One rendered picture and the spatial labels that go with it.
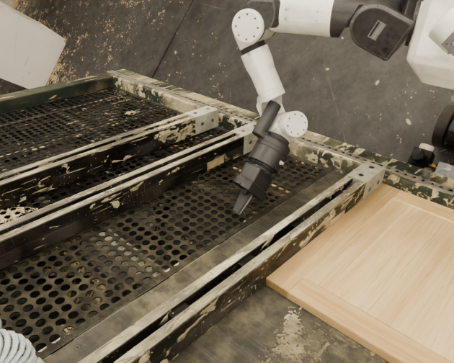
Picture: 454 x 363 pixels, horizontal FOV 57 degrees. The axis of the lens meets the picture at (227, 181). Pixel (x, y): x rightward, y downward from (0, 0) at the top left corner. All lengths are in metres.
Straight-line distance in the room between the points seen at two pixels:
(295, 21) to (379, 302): 0.62
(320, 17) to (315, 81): 1.57
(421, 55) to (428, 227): 0.45
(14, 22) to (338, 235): 3.66
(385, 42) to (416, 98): 1.39
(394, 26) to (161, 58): 2.58
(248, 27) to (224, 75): 1.90
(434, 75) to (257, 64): 0.39
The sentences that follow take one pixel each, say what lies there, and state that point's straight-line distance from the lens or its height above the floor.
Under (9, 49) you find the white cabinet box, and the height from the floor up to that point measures 0.44.
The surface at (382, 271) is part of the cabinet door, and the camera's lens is 0.99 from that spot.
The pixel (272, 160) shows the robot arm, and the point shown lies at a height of 1.27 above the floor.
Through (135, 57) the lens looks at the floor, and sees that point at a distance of 3.60.
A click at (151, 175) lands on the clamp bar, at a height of 1.35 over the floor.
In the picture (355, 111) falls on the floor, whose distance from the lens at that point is 2.40.
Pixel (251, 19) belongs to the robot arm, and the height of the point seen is 1.42.
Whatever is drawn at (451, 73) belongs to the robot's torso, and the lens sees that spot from 0.93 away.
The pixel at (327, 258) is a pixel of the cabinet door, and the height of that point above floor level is 1.24.
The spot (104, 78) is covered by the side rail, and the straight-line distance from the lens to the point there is 2.14.
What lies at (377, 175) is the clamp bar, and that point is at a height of 0.97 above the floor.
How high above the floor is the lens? 2.16
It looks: 55 degrees down
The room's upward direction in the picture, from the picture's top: 72 degrees counter-clockwise
